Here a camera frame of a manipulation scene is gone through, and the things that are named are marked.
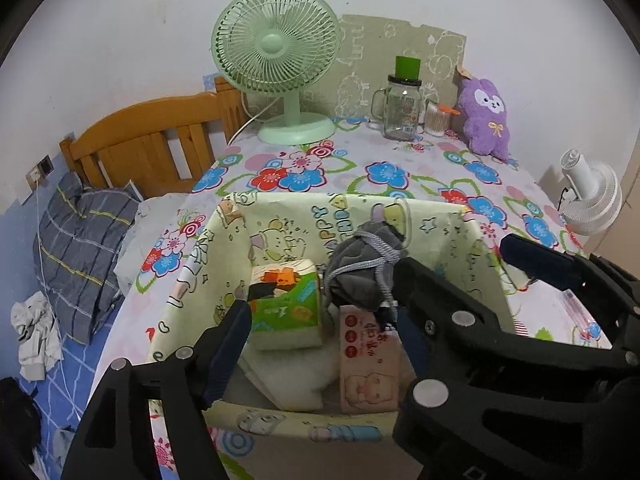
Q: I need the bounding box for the white crumpled cloth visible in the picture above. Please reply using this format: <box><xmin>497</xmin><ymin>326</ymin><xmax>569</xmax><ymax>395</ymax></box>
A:
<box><xmin>10</xmin><ymin>290</ymin><xmax>65</xmax><ymax>382</ymax></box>

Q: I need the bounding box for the wooden bed headboard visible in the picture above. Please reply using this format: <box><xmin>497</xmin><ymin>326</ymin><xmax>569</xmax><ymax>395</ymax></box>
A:
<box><xmin>59</xmin><ymin>76</ymin><xmax>251</xmax><ymax>200</ymax></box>

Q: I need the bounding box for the green tissue pack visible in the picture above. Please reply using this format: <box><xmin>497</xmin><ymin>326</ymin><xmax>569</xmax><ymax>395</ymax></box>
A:
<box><xmin>248</xmin><ymin>258</ymin><xmax>332</xmax><ymax>352</ymax></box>

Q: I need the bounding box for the white quilt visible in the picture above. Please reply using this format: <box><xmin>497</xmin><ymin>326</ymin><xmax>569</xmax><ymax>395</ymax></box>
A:
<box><xmin>114</xmin><ymin>192</ymin><xmax>203</xmax><ymax>293</ymax></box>

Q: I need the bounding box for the beige printed board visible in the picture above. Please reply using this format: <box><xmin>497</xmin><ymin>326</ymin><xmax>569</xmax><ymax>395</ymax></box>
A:
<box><xmin>300</xmin><ymin>14</ymin><xmax>468</xmax><ymax>122</ymax></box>

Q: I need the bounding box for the floral tablecloth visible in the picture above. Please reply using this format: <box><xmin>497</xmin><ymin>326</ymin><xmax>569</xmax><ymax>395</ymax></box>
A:
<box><xmin>90</xmin><ymin>115</ymin><xmax>618</xmax><ymax>480</ymax></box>

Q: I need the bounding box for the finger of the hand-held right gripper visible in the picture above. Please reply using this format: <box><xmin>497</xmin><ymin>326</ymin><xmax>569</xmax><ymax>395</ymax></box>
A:
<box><xmin>499</xmin><ymin>233</ymin><xmax>640</xmax><ymax>321</ymax></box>
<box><xmin>392</xmin><ymin>256</ymin><xmax>640</xmax><ymax>380</ymax></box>

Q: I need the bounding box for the blue checked bed sheet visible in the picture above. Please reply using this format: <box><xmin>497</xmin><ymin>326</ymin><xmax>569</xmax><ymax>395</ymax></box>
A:
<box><xmin>0</xmin><ymin>305</ymin><xmax>128</xmax><ymax>480</ymax></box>

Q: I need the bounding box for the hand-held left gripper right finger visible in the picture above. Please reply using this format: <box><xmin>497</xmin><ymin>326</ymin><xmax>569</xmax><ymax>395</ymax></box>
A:
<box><xmin>392</xmin><ymin>310</ymin><xmax>640</xmax><ymax>480</ymax></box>

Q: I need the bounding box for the white floor fan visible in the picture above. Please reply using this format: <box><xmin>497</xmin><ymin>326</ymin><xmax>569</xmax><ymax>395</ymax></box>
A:
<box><xmin>556</xmin><ymin>149</ymin><xmax>624</xmax><ymax>237</ymax></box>

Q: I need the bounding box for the white charger cable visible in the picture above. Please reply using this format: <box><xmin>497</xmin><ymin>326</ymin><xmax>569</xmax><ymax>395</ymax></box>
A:
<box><xmin>31</xmin><ymin>180</ymin><xmax>68</xmax><ymax>311</ymax></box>

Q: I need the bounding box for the clear plastic tube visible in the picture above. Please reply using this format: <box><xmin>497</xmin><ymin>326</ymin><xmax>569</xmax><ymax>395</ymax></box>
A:
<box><xmin>557</xmin><ymin>287</ymin><xmax>600</xmax><ymax>335</ymax></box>

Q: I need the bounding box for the glass jar mug green lid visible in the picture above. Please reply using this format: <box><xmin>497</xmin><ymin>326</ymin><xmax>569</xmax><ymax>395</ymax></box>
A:
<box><xmin>370</xmin><ymin>56</ymin><xmax>427</xmax><ymax>142</ymax></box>

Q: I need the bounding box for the cartoon printed storage box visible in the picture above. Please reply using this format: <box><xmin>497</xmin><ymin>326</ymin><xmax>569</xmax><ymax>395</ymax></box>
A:
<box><xmin>145</xmin><ymin>191</ymin><xmax>519</xmax><ymax>461</ymax></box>

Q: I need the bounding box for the grey plaid pillow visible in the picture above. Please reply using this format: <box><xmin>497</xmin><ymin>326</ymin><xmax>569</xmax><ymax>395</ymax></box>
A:
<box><xmin>32</xmin><ymin>172</ymin><xmax>143</xmax><ymax>346</ymax></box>

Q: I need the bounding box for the white folded cloth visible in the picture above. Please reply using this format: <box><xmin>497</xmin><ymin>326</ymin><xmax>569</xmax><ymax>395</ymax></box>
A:
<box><xmin>239</xmin><ymin>345</ymin><xmax>345</xmax><ymax>411</ymax></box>

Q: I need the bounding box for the pink wet wipes pack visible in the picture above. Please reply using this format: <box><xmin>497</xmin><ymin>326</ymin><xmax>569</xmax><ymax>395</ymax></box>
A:
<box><xmin>338</xmin><ymin>304</ymin><xmax>418</xmax><ymax>413</ymax></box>

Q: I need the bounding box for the green desk fan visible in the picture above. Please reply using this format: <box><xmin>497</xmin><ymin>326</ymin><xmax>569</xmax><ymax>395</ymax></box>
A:
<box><xmin>210</xmin><ymin>0</ymin><xmax>343</xmax><ymax>147</ymax></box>

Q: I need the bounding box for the grey drawstring pouch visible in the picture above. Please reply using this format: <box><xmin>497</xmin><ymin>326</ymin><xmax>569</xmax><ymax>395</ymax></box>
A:
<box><xmin>321</xmin><ymin>219</ymin><xmax>407</xmax><ymax>315</ymax></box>

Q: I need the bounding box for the dark cloth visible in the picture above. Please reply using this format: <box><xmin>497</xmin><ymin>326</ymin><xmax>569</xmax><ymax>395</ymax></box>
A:
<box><xmin>0</xmin><ymin>376</ymin><xmax>45</xmax><ymax>467</ymax></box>

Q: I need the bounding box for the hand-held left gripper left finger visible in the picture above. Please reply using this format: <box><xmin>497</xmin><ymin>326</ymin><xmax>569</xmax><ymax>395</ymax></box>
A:
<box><xmin>60</xmin><ymin>300</ymin><xmax>253</xmax><ymax>480</ymax></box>

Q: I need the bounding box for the white fan cable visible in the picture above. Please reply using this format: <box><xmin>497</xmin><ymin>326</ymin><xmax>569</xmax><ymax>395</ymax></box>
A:
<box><xmin>227</xmin><ymin>95</ymin><xmax>282</xmax><ymax>150</ymax></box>

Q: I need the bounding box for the purple plush bunny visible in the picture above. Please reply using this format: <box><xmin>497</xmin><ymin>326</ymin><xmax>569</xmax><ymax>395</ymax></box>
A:
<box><xmin>455</xmin><ymin>66</ymin><xmax>515</xmax><ymax>160</ymax></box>

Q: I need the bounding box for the wall socket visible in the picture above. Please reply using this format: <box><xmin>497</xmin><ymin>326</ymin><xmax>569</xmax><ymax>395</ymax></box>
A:
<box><xmin>25</xmin><ymin>155</ymin><xmax>55</xmax><ymax>187</ymax></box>

